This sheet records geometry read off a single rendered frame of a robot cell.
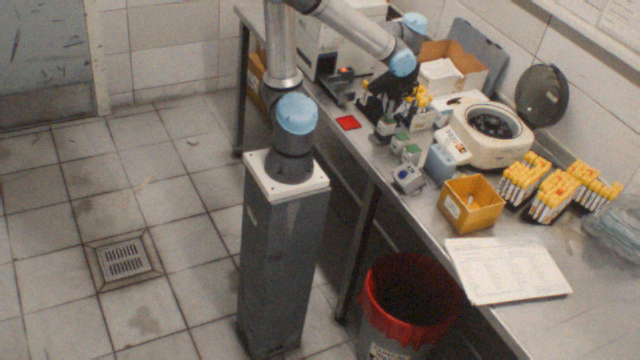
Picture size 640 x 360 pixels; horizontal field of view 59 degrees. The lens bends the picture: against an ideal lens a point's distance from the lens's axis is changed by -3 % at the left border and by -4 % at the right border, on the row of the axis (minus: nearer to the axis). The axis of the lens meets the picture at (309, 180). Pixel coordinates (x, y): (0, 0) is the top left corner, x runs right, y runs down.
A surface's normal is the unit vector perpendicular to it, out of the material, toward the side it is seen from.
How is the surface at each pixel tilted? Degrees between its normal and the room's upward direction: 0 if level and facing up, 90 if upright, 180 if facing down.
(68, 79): 90
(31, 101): 90
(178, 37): 90
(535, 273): 1
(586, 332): 0
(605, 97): 90
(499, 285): 1
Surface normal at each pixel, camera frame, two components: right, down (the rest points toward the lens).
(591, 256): 0.12, -0.74
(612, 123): -0.88, 0.22
